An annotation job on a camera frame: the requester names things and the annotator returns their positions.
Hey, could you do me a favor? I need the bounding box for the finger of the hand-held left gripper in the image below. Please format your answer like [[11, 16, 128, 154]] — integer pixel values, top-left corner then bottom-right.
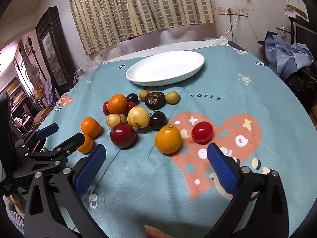
[[15, 123, 59, 152], [27, 132, 86, 162]]

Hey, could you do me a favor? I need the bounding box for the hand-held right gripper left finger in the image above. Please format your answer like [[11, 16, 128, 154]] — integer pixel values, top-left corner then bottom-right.
[[23, 144, 109, 238]]

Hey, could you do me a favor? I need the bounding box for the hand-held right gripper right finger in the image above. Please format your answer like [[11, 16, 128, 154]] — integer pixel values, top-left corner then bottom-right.
[[205, 142, 289, 238]]

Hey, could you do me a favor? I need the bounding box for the mandarin orange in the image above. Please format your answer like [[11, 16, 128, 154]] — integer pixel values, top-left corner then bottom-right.
[[77, 134, 94, 154], [81, 117, 102, 138], [107, 93, 127, 114]]

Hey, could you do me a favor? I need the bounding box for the red cherry tomato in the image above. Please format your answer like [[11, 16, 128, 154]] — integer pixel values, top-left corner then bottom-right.
[[192, 121, 214, 143]]

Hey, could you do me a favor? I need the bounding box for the purple-striped yellow pepino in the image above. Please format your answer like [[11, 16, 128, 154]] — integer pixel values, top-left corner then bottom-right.
[[106, 113, 128, 129]]

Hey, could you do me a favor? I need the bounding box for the yellow spotted loquat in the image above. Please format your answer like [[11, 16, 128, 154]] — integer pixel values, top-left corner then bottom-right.
[[127, 106, 150, 128]]

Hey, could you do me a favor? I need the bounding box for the white oval plate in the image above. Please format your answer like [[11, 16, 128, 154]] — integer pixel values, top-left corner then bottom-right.
[[125, 50, 205, 87]]

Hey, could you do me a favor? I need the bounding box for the person's right hand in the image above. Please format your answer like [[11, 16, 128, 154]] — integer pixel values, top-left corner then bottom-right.
[[144, 225, 175, 238]]

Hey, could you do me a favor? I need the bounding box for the standing fan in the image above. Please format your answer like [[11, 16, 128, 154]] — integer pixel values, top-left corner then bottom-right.
[[26, 63, 41, 90]]

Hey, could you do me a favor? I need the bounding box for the teal printed tablecloth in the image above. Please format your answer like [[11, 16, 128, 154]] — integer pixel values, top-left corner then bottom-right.
[[37, 46, 317, 238]]

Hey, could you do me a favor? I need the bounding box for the smooth orange citrus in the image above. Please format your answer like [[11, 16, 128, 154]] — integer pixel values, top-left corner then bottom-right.
[[155, 124, 182, 154]]

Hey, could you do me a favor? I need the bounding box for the white woven basket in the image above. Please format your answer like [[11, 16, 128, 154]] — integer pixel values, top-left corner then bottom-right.
[[3, 195, 26, 234]]

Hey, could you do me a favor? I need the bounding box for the dark framed painting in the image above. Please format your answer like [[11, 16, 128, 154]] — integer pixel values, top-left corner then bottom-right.
[[35, 6, 75, 96]]

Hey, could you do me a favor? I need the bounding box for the clear plastic bag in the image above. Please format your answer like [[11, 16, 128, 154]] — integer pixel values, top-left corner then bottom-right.
[[79, 55, 106, 73]]

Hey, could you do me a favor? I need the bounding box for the blue clothes pile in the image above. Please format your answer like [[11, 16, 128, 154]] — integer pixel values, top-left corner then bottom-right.
[[264, 33, 315, 76]]

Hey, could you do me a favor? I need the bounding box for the white sheet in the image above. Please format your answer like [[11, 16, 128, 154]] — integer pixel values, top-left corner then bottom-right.
[[104, 37, 232, 62]]

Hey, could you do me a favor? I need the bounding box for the checked beige curtain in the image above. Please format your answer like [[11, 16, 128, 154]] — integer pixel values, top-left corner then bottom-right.
[[66, 0, 215, 55]]

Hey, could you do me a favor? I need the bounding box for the brown cardboard piece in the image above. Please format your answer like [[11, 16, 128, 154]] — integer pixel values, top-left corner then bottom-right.
[[286, 4, 307, 19]]

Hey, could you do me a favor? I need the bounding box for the white power cable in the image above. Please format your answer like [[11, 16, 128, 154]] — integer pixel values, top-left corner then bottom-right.
[[218, 11, 240, 41]]

